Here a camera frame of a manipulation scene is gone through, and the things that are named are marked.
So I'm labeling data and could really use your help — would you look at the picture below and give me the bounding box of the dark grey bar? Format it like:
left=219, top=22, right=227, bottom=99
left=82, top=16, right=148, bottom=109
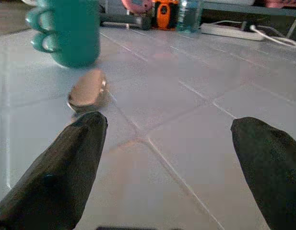
left=99, top=13, right=152, bottom=31

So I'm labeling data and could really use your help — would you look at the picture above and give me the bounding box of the white power strip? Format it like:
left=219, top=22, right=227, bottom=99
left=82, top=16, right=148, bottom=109
left=200, top=23, right=266, bottom=41

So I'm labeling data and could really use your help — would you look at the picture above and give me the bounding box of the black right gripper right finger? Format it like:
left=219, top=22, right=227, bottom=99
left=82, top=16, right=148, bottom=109
left=230, top=116, right=296, bottom=230

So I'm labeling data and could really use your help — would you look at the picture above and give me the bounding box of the silver metal spoon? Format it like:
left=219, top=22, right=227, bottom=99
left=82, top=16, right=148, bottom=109
left=67, top=69, right=107, bottom=120

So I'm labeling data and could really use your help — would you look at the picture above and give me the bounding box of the grey shelf rail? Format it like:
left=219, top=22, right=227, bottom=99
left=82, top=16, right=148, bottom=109
left=202, top=1, right=296, bottom=17

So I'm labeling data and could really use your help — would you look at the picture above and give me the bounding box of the teal ceramic mug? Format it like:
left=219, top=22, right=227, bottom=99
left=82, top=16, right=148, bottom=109
left=25, top=0, right=102, bottom=68

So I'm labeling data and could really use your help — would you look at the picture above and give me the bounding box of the orange and black tool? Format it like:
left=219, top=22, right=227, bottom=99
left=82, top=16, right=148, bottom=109
left=151, top=0, right=180, bottom=31

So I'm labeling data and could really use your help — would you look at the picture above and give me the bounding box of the white power cable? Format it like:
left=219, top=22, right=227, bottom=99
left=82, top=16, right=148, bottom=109
left=210, top=19, right=296, bottom=48

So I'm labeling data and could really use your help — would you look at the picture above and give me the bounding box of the pink round object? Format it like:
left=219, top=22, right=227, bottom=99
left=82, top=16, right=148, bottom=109
left=120, top=0, right=155, bottom=12

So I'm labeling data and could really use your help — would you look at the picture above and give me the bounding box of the clear plastic water bottle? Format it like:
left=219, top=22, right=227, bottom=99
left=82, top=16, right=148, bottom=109
left=177, top=0, right=203, bottom=34

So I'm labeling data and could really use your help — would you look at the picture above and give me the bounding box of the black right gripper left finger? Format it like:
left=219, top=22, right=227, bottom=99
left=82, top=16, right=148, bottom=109
left=0, top=111, right=108, bottom=230

